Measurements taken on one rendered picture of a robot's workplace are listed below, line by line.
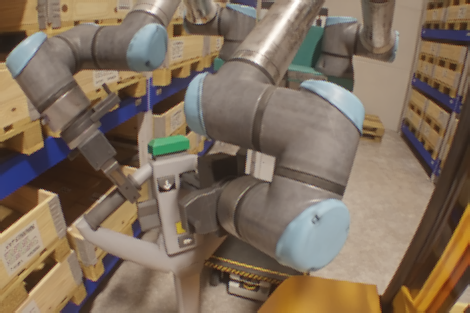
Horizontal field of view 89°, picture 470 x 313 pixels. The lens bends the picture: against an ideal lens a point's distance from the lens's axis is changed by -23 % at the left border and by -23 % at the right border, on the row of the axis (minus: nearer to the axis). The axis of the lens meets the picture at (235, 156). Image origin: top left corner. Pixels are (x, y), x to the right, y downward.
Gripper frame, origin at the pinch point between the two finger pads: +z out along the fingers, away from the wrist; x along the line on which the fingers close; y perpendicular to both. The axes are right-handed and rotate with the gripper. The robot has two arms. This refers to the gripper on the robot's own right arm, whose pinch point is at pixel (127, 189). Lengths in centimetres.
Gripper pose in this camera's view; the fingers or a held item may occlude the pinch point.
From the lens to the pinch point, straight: 60.8
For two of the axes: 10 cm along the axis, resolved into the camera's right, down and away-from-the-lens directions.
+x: 5.5, 1.3, -8.3
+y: -6.9, 6.3, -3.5
